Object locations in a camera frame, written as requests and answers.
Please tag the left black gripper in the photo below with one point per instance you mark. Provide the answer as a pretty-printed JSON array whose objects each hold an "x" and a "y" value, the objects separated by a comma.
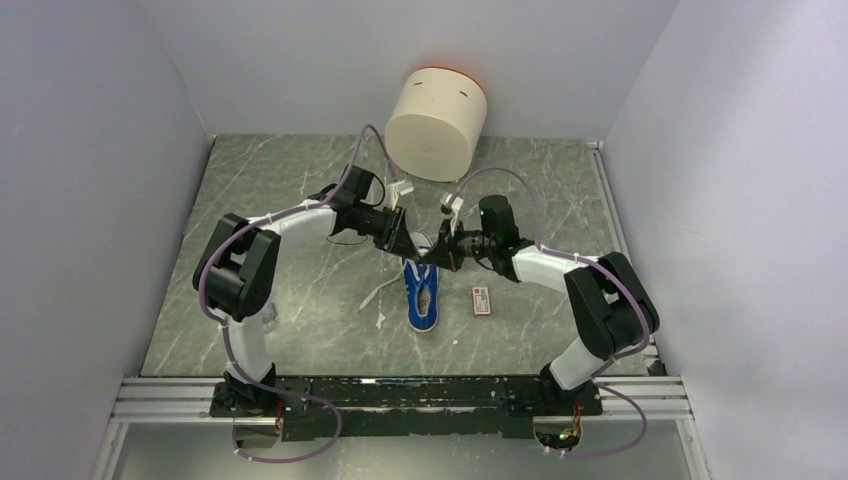
[{"x": 404, "y": 246}]

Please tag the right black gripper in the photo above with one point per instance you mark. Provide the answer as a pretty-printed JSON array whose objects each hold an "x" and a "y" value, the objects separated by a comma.
[{"x": 445, "y": 253}]

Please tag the blue canvas sneaker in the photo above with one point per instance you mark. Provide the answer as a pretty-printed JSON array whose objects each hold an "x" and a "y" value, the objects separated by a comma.
[{"x": 421, "y": 285}]

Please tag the white shoelace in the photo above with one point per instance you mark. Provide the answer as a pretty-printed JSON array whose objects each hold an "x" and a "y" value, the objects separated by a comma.
[{"x": 374, "y": 292}]

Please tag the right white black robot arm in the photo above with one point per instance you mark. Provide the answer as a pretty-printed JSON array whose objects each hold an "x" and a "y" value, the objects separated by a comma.
[{"x": 611, "y": 309}]

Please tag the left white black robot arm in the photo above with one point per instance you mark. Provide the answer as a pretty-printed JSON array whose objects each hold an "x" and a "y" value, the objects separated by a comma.
[{"x": 237, "y": 269}]

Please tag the small red white box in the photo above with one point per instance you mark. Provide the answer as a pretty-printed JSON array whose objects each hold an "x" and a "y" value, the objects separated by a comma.
[{"x": 481, "y": 301}]

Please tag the cream cylindrical container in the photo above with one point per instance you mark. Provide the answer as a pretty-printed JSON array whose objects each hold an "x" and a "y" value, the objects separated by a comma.
[{"x": 436, "y": 124}]

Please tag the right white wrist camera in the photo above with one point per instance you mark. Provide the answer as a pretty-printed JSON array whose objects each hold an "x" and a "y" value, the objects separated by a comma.
[{"x": 451, "y": 206}]

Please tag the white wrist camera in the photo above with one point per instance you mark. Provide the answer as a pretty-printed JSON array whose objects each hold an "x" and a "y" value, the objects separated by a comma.
[
  {"x": 451, "y": 206},
  {"x": 396, "y": 190}
]

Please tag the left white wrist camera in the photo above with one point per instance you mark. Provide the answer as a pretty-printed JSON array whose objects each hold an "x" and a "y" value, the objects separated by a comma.
[{"x": 396, "y": 190}]

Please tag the aluminium frame rail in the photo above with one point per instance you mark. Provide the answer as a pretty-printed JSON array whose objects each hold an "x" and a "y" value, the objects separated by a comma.
[{"x": 187, "y": 400}]

